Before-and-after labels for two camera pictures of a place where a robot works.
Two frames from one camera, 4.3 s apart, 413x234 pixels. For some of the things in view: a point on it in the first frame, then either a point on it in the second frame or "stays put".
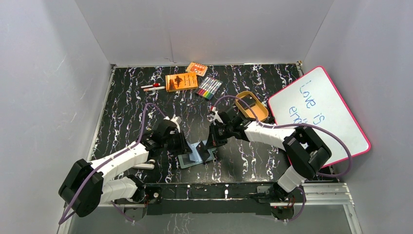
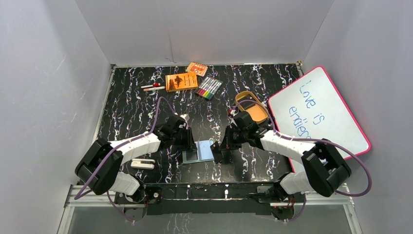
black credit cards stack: x=250 y=100 stays put
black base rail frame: x=229 y=198 stays put
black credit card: x=202 y=151 to x=217 y=153
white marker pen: x=148 y=89 stays put
